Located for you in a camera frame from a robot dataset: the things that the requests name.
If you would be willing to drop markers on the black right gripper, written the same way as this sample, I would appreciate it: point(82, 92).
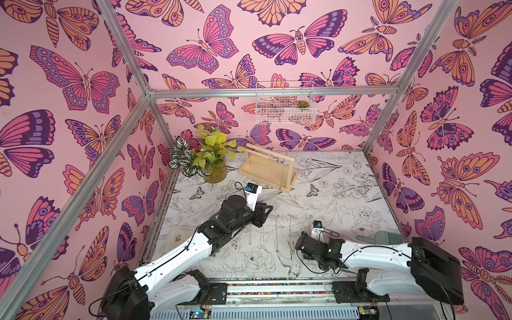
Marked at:
point(304, 244)

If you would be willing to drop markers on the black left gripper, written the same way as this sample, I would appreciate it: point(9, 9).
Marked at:
point(258, 218)

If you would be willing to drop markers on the wooden jewelry display stand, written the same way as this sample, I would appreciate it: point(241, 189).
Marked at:
point(269, 168)

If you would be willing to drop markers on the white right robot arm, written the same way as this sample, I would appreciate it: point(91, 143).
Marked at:
point(415, 267)

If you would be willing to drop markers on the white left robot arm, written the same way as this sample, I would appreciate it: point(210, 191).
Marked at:
point(167, 281)

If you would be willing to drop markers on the teal plastic paddle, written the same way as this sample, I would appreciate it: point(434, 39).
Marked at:
point(382, 238)

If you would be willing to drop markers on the green potted plant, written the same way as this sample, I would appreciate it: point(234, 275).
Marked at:
point(207, 159)

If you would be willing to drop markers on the small succulent in basket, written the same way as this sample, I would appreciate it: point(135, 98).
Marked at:
point(303, 104)

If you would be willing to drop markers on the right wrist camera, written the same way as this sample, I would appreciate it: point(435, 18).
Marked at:
point(317, 231)

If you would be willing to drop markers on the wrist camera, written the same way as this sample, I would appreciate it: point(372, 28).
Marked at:
point(252, 192)
point(317, 231)

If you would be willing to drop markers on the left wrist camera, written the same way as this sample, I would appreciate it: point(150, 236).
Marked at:
point(252, 192)

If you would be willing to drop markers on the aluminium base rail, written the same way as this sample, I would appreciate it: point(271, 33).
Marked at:
point(319, 299)

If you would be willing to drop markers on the white wire wall basket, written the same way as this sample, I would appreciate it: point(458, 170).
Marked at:
point(278, 106)

